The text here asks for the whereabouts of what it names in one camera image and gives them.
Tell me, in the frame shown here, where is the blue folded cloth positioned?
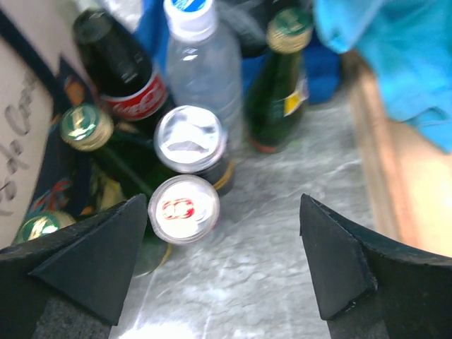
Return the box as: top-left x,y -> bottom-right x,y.
134,1 -> 341,104

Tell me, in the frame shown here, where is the beige canvas tote bag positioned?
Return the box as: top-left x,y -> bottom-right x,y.
1,1 -> 122,247

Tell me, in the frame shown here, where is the turquoise hanging t-shirt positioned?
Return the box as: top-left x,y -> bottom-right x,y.
313,1 -> 451,153

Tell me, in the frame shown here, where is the silver top can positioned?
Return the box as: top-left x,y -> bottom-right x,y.
153,105 -> 234,196

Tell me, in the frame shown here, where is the clear blue cap bottle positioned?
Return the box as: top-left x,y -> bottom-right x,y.
163,1 -> 243,150

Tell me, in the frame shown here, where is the wooden clothes rack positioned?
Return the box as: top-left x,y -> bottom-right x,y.
342,52 -> 451,256

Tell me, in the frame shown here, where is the green glass bottle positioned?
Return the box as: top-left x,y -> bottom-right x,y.
13,210 -> 172,277
60,104 -> 177,199
244,6 -> 314,153

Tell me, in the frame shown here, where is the red cap cola bottle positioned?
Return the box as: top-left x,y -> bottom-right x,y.
72,8 -> 174,137

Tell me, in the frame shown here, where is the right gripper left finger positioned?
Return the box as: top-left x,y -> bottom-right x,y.
1,194 -> 147,338

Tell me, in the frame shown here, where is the dark patterned hanging garment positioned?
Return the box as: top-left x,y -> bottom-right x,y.
216,0 -> 313,58

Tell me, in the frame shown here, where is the red top drink can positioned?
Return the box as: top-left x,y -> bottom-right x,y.
148,174 -> 220,245

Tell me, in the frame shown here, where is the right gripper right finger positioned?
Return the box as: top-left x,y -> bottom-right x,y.
299,194 -> 451,339

